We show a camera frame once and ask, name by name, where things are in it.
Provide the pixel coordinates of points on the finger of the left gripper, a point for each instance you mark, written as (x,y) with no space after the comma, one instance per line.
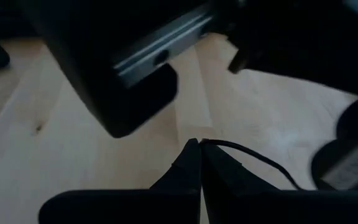
(291,40)

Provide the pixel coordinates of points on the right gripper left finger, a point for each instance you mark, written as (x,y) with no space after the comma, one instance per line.
(185,174)

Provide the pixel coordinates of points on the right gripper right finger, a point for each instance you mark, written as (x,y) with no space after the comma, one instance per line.
(225,174)

